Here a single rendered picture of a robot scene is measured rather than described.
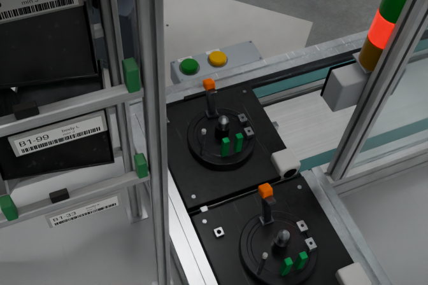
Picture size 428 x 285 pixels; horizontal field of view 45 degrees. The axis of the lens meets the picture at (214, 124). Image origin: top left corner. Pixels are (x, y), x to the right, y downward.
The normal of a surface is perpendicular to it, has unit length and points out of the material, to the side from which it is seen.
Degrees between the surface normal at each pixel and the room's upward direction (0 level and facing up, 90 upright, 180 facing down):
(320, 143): 0
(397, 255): 0
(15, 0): 90
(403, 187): 0
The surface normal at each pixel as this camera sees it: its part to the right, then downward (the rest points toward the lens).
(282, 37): 0.06, -0.58
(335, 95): -0.92, 0.29
